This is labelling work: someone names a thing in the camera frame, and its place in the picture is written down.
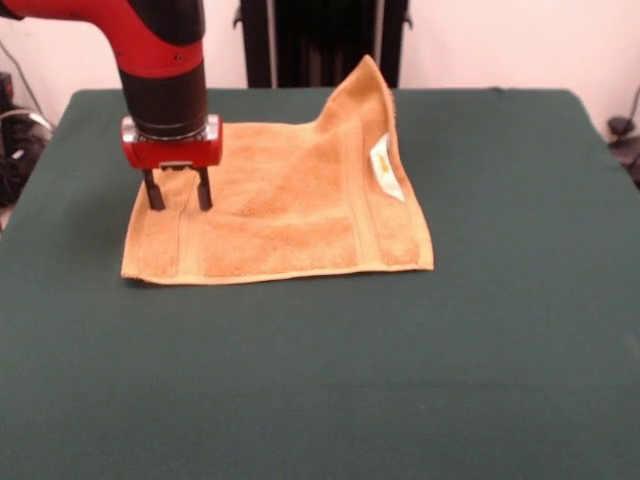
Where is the tan terry towel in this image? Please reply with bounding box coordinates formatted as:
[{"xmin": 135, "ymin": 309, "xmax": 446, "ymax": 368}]
[{"xmin": 120, "ymin": 54, "xmax": 435, "ymax": 287}]

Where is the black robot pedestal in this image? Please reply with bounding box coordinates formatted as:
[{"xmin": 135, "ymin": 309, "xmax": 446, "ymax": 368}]
[{"xmin": 232, "ymin": 0, "xmax": 414, "ymax": 90}]

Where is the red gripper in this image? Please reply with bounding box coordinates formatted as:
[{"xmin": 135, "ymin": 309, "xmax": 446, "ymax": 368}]
[{"xmin": 120, "ymin": 113, "xmax": 224, "ymax": 211}]

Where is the dark green table cloth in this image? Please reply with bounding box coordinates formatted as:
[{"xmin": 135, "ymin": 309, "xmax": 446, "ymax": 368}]
[{"xmin": 0, "ymin": 87, "xmax": 640, "ymax": 480}]

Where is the dark stand base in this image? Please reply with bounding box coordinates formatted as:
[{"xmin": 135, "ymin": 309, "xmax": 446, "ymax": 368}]
[
  {"xmin": 607, "ymin": 117, "xmax": 640, "ymax": 189},
  {"xmin": 0, "ymin": 72, "xmax": 54, "ymax": 206}
]

